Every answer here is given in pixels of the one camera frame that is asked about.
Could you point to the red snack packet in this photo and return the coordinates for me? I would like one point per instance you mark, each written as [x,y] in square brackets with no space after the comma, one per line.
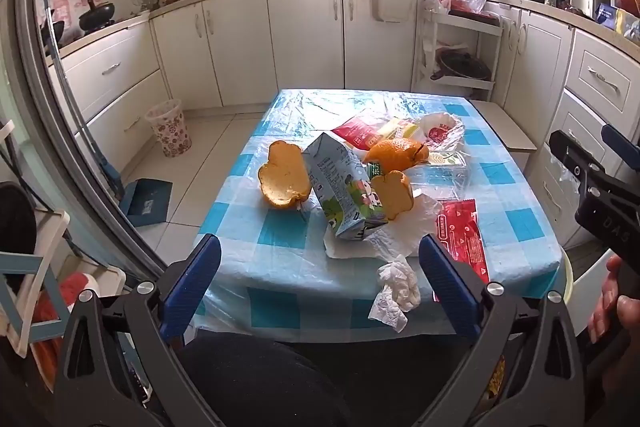
[360,132]

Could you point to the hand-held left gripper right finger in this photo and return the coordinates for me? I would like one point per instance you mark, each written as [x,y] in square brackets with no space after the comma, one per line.
[450,287]

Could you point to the clear plastic bottle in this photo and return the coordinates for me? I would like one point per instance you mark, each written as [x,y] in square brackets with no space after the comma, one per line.
[440,179]

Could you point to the black round object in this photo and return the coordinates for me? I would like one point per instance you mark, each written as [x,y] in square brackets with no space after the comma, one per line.
[15,217]

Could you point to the red cloth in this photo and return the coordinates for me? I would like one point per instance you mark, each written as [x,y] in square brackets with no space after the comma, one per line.
[65,302]

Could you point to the black wok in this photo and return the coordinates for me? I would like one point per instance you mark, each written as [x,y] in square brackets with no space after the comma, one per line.
[97,17]

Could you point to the floral wastebasket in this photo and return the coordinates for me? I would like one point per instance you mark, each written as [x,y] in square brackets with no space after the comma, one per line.
[170,127]

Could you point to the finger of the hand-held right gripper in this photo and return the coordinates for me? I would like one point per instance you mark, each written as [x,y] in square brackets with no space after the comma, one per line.
[620,141]
[600,202]

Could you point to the white corner rack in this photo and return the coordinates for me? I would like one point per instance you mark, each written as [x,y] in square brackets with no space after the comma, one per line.
[490,57]

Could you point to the yellow plastic bin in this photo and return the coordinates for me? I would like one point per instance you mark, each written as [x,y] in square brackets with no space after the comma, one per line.
[568,277]

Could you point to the blue dustpan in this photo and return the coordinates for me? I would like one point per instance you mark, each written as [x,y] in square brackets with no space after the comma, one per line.
[147,202]

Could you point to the white and teal frame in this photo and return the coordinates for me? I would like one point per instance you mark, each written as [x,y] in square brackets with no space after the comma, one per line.
[45,267]

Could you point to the yellow red printed bag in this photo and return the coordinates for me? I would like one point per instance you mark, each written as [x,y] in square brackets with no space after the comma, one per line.
[496,382]

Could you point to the white plastic bag red print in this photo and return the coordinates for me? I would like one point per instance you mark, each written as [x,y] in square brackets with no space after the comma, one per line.
[437,132]

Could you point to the small orange peel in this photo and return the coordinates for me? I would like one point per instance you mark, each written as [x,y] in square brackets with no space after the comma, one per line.
[395,194]

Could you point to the person's left leg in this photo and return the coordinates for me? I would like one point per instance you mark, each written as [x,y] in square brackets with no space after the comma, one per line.
[260,382]

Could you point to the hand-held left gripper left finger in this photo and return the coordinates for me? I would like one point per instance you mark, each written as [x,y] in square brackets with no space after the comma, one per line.
[192,287]

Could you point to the blue milk carton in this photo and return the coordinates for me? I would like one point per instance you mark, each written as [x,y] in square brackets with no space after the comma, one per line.
[335,187]

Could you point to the long red sachet wrapper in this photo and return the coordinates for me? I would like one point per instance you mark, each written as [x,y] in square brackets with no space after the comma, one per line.
[460,237]

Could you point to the large orange peel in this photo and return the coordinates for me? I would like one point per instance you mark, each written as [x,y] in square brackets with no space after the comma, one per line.
[282,177]

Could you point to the white hanging door box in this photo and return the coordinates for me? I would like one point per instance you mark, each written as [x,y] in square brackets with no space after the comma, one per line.
[395,4]

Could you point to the clear plastic bag in drawer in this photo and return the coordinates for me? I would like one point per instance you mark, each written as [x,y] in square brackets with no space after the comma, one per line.
[565,172]

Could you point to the blue checked plastic tablecloth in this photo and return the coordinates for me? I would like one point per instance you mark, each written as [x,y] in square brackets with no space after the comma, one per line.
[280,257]

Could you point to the white tissue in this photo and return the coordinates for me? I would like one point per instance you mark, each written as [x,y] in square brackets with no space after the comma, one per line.
[400,287]

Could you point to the white kitchen cabinets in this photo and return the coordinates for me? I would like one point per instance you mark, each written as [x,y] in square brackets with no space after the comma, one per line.
[240,47]

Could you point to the white paper napkin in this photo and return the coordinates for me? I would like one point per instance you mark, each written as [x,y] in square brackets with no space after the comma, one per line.
[415,227]

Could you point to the blue box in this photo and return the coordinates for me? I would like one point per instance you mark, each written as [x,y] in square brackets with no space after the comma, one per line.
[607,14]

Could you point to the grey sliding door frame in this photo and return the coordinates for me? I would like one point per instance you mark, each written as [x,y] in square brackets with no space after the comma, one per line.
[75,147]

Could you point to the round orange peel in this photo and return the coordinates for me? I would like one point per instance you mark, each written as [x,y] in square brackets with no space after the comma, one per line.
[395,154]

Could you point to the black pan with lid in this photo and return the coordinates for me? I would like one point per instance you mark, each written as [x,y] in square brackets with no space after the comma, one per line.
[460,67]

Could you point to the white stool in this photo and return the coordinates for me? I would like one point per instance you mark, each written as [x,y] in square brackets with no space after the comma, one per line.
[505,127]

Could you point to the person's right hand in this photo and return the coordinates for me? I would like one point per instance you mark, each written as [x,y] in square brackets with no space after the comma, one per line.
[602,302]

